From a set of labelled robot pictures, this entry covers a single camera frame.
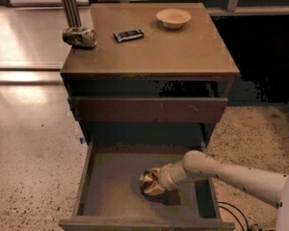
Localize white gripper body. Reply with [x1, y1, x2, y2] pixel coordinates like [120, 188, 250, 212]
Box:
[158, 164, 178, 191]

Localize orange soda can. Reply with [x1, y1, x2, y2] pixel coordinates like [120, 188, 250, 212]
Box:
[139, 170, 157, 192]

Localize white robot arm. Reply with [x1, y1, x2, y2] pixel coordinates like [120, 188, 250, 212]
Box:
[140, 150, 289, 231]

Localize top wooden drawer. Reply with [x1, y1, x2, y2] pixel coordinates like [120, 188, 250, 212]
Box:
[68, 96, 228, 123]

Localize brown wooden drawer cabinet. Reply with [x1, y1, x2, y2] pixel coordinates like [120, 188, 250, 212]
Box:
[61, 3, 239, 146]

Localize blue tape piece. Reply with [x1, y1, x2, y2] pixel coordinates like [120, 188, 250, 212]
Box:
[80, 138, 86, 144]

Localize black snack bar wrapper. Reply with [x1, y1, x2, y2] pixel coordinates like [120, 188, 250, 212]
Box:
[114, 30, 145, 43]

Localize beige shallow bowl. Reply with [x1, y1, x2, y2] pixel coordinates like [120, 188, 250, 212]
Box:
[156, 9, 191, 30]

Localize black floor cable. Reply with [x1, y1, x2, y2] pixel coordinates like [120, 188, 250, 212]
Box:
[217, 201, 250, 231]

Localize metal vertical post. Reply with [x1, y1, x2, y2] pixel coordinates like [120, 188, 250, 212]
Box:
[62, 0, 81, 27]

